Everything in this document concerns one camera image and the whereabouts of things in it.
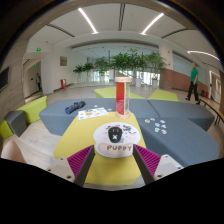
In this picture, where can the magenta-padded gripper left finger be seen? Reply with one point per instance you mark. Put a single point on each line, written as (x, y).
(73, 165)

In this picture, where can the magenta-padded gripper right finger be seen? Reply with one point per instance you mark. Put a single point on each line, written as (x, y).
(156, 165)

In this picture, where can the black computer mouse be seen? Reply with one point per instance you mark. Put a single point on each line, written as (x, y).
(114, 134)

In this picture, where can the round white puppy mouse pad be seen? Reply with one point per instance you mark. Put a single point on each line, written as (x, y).
(100, 140)

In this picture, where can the small paper sticker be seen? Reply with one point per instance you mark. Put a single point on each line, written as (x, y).
(164, 131)
(162, 121)
(152, 119)
(157, 129)
(147, 120)
(163, 126)
(157, 124)

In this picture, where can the long grey upholstered bench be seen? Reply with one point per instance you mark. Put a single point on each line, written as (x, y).
(56, 116)

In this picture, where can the white printed sticker sheet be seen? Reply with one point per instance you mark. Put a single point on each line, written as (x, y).
(92, 113)

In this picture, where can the folded dark blue umbrella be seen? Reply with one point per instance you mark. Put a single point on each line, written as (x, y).
(75, 107)

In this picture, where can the lime green upholstered bench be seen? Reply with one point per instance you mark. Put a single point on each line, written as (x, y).
(163, 96)
(33, 110)
(105, 93)

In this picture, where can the dark grey ottoman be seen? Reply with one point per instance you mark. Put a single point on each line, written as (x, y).
(15, 123)

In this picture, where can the wooden bench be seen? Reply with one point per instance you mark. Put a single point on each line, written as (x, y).
(213, 110)

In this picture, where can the red fire extinguisher cabinet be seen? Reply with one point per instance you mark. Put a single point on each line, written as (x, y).
(63, 83)

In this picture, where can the person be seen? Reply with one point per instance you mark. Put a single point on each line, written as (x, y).
(193, 80)

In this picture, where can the group of potted plants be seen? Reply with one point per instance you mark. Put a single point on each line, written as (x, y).
(123, 63)

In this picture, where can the green exit sign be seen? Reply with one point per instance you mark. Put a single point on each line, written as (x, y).
(38, 49)

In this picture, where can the ceiling strip lights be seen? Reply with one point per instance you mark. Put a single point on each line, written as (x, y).
(87, 20)

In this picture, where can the brown wall plaque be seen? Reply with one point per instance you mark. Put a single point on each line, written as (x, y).
(63, 61)

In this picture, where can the black wall screen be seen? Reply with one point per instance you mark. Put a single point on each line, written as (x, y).
(4, 78)

